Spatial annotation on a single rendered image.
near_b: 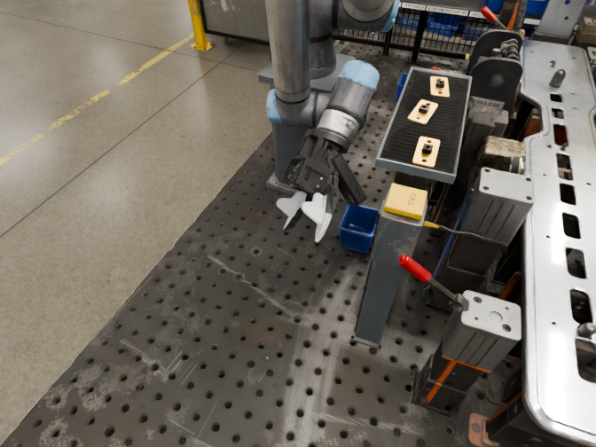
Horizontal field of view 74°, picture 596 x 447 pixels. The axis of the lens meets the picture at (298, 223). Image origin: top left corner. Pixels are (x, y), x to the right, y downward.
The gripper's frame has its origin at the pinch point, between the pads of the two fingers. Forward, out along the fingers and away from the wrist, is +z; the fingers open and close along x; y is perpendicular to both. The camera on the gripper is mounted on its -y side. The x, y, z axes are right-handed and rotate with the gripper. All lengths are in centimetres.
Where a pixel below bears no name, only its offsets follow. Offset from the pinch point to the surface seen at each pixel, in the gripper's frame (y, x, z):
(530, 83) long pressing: -60, -17, -72
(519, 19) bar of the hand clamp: -49, -21, -89
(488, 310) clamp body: -21.8, 26.4, -0.7
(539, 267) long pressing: -38.4, 20.5, -12.5
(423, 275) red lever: -9.9, 23.2, -1.7
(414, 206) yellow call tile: -7.1, 18.8, -11.5
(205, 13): 25, -292, -150
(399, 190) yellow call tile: -5.6, 15.4, -13.4
